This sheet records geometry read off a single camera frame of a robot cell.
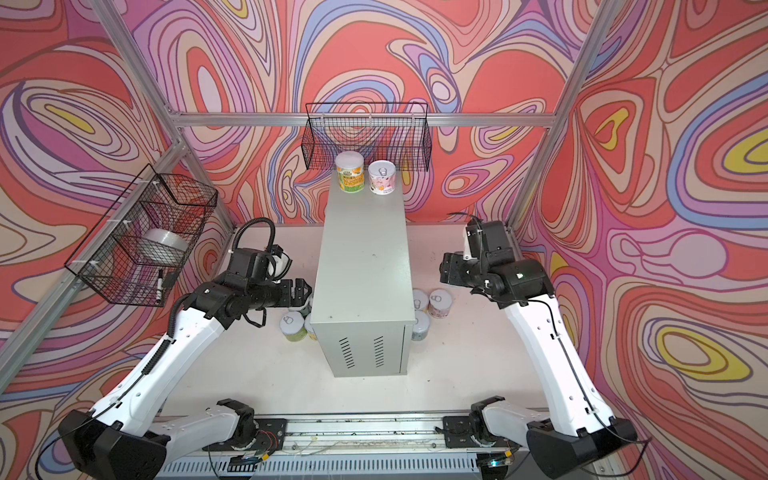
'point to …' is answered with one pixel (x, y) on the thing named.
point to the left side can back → (305, 311)
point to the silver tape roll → (165, 242)
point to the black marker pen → (159, 286)
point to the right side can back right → (439, 303)
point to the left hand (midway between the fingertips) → (300, 287)
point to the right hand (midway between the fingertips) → (457, 275)
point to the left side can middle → (292, 325)
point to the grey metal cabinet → (363, 308)
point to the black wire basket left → (143, 242)
